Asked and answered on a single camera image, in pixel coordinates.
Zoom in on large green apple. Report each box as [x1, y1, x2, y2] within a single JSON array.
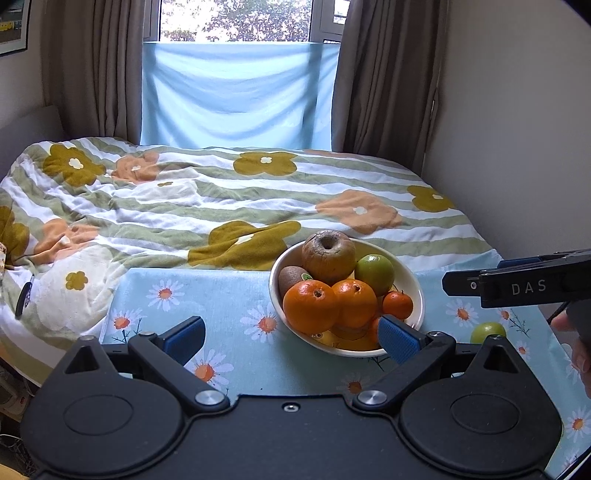
[[470, 322, 507, 344]]

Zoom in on small tangerine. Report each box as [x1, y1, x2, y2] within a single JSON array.
[[367, 317, 380, 347], [382, 290, 414, 321]]

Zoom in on small orange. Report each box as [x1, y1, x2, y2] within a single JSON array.
[[332, 279, 378, 329]]

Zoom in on large orange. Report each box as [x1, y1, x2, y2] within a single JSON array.
[[283, 280, 339, 335]]

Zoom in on person's hand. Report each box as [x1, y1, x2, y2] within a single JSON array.
[[551, 311, 591, 397]]

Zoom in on small green apple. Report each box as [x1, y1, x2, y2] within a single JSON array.
[[355, 254, 396, 297]]

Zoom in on brownish wrinkled apple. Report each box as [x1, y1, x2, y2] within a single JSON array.
[[301, 230, 356, 285]]

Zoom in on black oval tag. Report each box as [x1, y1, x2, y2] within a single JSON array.
[[15, 276, 35, 319]]

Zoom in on light blue daisy cloth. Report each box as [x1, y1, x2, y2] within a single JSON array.
[[101, 250, 590, 477]]

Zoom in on cream oval fruit bowl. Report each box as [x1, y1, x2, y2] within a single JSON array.
[[269, 238, 425, 358]]

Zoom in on brown kiwi fruit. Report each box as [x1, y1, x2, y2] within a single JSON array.
[[277, 266, 312, 298]]

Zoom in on small white patterned toy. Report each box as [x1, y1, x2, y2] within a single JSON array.
[[0, 242, 7, 271]]

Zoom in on floral striped duvet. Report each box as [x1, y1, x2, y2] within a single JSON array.
[[1, 137, 489, 383]]

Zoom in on right brown curtain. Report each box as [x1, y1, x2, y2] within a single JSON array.
[[332, 0, 450, 173]]

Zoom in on brown curtain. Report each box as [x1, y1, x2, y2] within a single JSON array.
[[41, 0, 145, 144], [332, 0, 450, 173]]

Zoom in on grey bed headboard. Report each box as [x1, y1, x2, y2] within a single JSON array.
[[0, 105, 68, 178]]

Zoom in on light blue window cloth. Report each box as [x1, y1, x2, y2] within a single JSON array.
[[140, 42, 339, 150]]

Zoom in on left brown curtain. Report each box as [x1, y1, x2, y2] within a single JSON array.
[[41, 0, 145, 144]]

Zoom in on window with white frame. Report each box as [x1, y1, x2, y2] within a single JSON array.
[[143, 0, 349, 43]]

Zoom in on framed wall picture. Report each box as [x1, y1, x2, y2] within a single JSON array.
[[0, 0, 31, 56]]

